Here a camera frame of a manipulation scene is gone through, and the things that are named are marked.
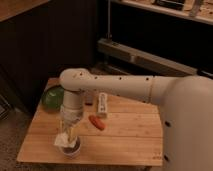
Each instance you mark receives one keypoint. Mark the green bowl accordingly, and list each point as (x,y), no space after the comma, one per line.
(52,98)

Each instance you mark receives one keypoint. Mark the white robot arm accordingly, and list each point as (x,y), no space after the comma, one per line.
(185,107)

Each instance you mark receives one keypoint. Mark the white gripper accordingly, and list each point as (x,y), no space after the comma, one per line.
(70,117)

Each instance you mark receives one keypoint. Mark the white tube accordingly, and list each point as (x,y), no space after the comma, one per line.
(102,105)

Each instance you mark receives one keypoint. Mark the wooden table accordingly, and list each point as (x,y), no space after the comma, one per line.
(132,136)

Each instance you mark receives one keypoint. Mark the wooden shelf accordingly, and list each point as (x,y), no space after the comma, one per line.
(164,10)

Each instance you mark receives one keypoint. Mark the grey metal beam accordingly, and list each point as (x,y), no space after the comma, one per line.
(143,59)

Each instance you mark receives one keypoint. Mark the orange carrot toy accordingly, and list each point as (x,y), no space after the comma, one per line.
(97,122)

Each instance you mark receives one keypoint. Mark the white sponge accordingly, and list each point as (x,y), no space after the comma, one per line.
(62,140)

